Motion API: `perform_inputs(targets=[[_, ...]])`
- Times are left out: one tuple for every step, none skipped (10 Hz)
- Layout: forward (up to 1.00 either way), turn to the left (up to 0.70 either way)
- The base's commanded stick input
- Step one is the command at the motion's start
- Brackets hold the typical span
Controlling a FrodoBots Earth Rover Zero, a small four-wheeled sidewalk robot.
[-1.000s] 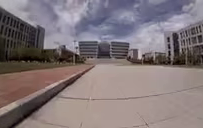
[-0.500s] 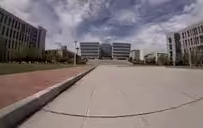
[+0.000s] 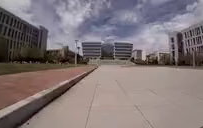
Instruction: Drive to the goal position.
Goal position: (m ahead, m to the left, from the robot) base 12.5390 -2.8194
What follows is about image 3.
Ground wide stone steps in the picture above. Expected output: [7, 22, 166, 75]
[87, 58, 136, 66]

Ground large grey building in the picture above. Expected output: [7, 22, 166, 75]
[0, 0, 49, 63]

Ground low pale building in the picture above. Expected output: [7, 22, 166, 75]
[145, 50, 172, 65]

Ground pale concrete kerb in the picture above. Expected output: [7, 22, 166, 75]
[0, 65, 99, 128]

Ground group of trees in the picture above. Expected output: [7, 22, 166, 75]
[0, 31, 57, 64]

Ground grass strip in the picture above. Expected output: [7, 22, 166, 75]
[0, 62, 90, 78]

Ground pale concrete slab plaza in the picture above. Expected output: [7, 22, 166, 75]
[18, 64, 203, 128]

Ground small pale building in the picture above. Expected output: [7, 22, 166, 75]
[132, 49, 144, 61]

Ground low brown building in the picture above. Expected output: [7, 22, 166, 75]
[46, 45, 84, 64]

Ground lamp pole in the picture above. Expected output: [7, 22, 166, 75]
[74, 39, 80, 67]

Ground white building with windows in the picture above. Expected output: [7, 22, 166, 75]
[168, 18, 203, 67]

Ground striped twin-block building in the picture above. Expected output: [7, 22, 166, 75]
[81, 40, 135, 61]

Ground red brick path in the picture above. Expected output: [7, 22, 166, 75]
[0, 65, 97, 116]

